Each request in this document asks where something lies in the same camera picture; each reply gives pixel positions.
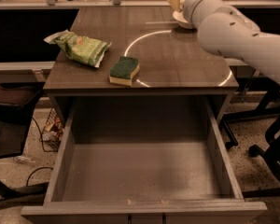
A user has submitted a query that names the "black office chair left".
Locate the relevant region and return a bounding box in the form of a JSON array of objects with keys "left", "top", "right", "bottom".
[{"left": 0, "top": 83, "right": 49, "bottom": 202}]

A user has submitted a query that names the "grey wooden cabinet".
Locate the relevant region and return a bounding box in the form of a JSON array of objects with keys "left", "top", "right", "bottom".
[{"left": 44, "top": 6, "right": 238, "bottom": 121}]

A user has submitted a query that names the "open grey top drawer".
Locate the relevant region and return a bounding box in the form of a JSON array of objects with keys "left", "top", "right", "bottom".
[{"left": 21, "top": 96, "right": 266, "bottom": 224}]

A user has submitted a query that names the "green yellow sponge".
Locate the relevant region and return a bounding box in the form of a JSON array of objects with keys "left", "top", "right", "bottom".
[{"left": 109, "top": 56, "right": 140, "bottom": 87}]

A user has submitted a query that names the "black office chair right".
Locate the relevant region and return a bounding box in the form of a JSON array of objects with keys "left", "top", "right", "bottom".
[{"left": 220, "top": 78, "right": 280, "bottom": 198}]

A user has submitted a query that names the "green chip bag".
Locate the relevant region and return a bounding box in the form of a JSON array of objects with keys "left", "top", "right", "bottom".
[{"left": 44, "top": 30, "right": 112, "bottom": 68}]

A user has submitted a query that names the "black office chair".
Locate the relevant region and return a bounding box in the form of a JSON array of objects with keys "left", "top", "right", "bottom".
[
  {"left": 220, "top": 78, "right": 280, "bottom": 198},
  {"left": 0, "top": 83, "right": 49, "bottom": 202}
]

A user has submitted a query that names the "white bowl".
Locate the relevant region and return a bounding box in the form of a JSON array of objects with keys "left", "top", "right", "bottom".
[{"left": 173, "top": 11, "right": 194, "bottom": 29}]

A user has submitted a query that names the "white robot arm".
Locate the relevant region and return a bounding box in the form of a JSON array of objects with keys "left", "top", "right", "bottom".
[{"left": 167, "top": 0, "right": 280, "bottom": 85}]

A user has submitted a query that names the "wire basket with items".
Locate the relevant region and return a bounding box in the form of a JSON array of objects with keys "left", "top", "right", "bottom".
[{"left": 40, "top": 108, "right": 63, "bottom": 152}]

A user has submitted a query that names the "black floor cable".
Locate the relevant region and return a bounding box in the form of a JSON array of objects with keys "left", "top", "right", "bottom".
[{"left": 25, "top": 117, "right": 54, "bottom": 187}]

